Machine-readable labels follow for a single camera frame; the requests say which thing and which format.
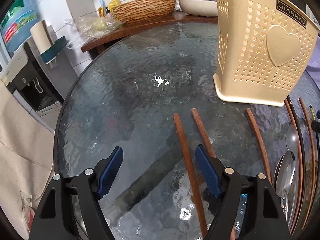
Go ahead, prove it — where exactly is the metal spoon wooden handle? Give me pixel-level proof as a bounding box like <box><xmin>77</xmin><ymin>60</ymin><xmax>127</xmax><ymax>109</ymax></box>
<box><xmin>274</xmin><ymin>151</ymin><xmax>296</xmax><ymax>220</ymax></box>

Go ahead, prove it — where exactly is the clear plastic bag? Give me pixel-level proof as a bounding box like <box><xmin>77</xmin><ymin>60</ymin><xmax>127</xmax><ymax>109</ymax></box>
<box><xmin>67</xmin><ymin>15</ymin><xmax>123</xmax><ymax>50</ymax></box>

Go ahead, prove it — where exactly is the black gold-tipped chopstick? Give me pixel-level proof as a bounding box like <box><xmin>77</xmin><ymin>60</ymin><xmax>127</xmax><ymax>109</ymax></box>
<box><xmin>309</xmin><ymin>105</ymin><xmax>319</xmax><ymax>155</ymax></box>

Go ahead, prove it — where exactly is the round glass table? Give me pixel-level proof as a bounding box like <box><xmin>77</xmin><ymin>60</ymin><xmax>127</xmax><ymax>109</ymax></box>
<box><xmin>53</xmin><ymin>21</ymin><xmax>320</xmax><ymax>240</ymax></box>

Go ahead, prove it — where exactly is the yellow soap bottle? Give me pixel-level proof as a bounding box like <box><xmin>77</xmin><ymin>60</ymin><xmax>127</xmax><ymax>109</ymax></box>
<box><xmin>107</xmin><ymin>0</ymin><xmax>121</xmax><ymax>14</ymax></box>

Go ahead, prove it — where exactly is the cream plastic utensil holder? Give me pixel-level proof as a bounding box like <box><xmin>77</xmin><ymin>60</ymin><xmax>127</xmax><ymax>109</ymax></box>
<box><xmin>213</xmin><ymin>0</ymin><xmax>319</xmax><ymax>107</ymax></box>

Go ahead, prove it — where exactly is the woven basin sink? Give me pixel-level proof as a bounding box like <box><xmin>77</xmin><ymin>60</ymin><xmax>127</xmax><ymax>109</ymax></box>
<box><xmin>113</xmin><ymin>0</ymin><xmax>176</xmax><ymax>24</ymax></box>

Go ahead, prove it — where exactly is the wooden counter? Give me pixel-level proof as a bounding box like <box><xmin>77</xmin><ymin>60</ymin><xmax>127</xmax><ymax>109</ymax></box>
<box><xmin>81</xmin><ymin>11</ymin><xmax>218</xmax><ymax>59</ymax></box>

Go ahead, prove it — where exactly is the water dispenser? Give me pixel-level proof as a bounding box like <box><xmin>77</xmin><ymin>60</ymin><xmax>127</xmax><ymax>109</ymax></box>
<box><xmin>1</xmin><ymin>37</ymin><xmax>78</xmax><ymax>132</ymax></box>

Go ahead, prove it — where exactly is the white pan with lid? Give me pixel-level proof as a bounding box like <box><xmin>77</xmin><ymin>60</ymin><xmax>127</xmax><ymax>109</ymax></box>
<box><xmin>178</xmin><ymin>0</ymin><xmax>218</xmax><ymax>17</ymax></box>

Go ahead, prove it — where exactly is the beige cloth cover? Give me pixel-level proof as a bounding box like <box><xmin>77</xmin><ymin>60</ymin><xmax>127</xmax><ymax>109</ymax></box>
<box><xmin>1</xmin><ymin>83</ymin><xmax>54</xmax><ymax>239</ymax></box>

